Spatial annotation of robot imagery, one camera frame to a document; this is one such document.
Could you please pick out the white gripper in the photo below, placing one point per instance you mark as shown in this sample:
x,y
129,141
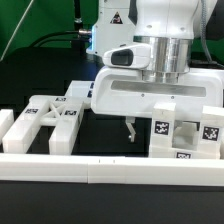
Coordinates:
x,y
128,86

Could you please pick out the white chair seat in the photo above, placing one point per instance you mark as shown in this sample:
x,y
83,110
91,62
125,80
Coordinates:
x,y
184,145

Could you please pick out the white chair back frame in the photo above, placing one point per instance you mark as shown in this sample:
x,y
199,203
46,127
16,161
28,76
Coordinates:
x,y
63,113

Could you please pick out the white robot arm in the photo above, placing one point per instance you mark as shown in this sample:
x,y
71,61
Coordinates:
x,y
168,26

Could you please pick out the white U-shaped fence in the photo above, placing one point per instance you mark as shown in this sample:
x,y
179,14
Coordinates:
x,y
119,170

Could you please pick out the grey diagonal rod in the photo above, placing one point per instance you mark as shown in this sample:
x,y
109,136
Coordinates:
x,y
15,31

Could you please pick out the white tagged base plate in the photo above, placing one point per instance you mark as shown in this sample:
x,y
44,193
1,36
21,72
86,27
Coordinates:
x,y
81,89

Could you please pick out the black vertical post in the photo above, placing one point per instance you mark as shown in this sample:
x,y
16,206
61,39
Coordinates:
x,y
78,24

